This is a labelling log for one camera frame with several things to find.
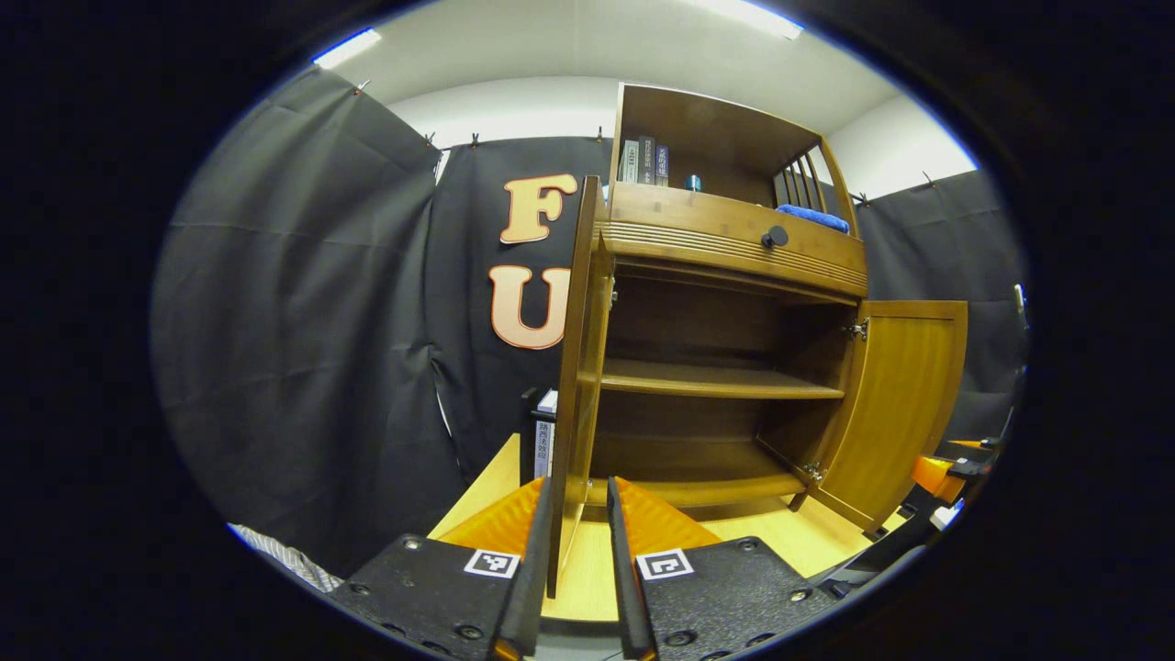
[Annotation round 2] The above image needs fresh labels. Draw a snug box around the ceiling light panel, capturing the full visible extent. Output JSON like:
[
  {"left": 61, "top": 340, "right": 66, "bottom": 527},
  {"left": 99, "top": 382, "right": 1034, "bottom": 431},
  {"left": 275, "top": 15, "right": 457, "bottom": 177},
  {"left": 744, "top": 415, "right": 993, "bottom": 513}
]
[
  {"left": 679, "top": 0, "right": 804, "bottom": 39},
  {"left": 312, "top": 28, "right": 382, "bottom": 70}
]

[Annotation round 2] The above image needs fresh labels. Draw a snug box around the striped grey cloth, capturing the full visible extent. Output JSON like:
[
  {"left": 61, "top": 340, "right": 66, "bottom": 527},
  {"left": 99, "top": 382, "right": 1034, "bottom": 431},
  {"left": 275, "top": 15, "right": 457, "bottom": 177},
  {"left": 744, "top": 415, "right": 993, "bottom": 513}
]
[{"left": 228, "top": 521, "right": 342, "bottom": 593}]

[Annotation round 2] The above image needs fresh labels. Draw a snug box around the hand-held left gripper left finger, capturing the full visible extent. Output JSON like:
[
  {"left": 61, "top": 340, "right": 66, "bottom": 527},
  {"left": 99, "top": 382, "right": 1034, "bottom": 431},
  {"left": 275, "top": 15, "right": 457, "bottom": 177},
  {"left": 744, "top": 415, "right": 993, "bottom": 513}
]
[{"left": 329, "top": 476, "right": 556, "bottom": 661}]

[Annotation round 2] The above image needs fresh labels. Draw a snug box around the black backdrop cloth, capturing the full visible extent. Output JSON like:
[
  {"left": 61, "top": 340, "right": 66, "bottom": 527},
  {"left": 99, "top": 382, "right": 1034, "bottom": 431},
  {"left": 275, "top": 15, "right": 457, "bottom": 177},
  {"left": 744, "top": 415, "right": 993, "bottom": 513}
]
[{"left": 150, "top": 64, "right": 1029, "bottom": 579}]

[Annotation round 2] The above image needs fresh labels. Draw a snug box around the wooden double-door shoe cabinet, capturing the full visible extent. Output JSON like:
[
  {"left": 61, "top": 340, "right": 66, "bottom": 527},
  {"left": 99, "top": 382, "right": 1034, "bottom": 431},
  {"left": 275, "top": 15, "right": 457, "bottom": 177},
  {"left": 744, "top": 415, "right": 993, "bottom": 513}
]
[{"left": 587, "top": 83, "right": 871, "bottom": 510}]

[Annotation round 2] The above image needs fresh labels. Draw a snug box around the blue folded towel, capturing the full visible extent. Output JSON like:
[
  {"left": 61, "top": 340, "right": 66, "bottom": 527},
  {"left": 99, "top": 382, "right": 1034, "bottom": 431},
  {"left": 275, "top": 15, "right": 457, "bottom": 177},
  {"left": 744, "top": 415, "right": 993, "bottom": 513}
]
[{"left": 776, "top": 204, "right": 851, "bottom": 235}]

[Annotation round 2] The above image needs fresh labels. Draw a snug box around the ribbed wooden cabinet drawer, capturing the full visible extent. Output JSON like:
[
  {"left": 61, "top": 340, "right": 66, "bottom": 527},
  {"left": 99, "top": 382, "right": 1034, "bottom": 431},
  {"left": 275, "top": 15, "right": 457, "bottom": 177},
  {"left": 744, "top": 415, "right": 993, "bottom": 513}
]
[{"left": 597, "top": 181, "right": 869, "bottom": 299}]

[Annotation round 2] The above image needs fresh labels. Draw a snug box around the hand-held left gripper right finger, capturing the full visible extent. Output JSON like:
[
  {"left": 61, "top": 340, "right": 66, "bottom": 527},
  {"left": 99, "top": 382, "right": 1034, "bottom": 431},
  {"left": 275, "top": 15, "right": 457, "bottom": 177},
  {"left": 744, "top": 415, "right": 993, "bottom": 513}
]
[{"left": 606, "top": 476, "right": 841, "bottom": 661}]

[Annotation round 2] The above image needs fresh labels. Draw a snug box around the wooden inner shelf board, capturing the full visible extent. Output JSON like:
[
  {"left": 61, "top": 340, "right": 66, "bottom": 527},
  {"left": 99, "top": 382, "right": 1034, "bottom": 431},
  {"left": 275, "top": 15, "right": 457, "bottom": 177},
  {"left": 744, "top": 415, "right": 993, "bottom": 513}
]
[{"left": 576, "top": 358, "right": 845, "bottom": 401}]

